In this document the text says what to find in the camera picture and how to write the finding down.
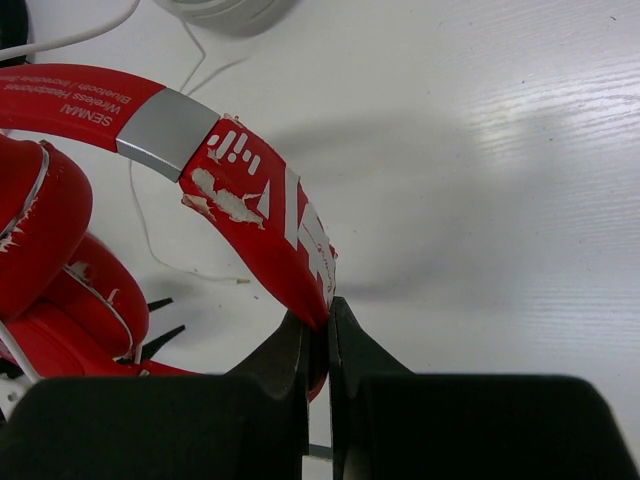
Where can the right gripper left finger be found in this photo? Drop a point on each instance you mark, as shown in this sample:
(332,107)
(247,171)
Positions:
(249,423)

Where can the grey white headphones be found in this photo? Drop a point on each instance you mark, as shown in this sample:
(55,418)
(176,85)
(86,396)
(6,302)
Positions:
(235,18)

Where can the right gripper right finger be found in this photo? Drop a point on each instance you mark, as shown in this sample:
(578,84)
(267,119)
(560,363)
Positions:
(388,422)

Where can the red over-ear headphones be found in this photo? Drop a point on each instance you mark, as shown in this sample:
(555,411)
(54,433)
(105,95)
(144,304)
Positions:
(68,306)

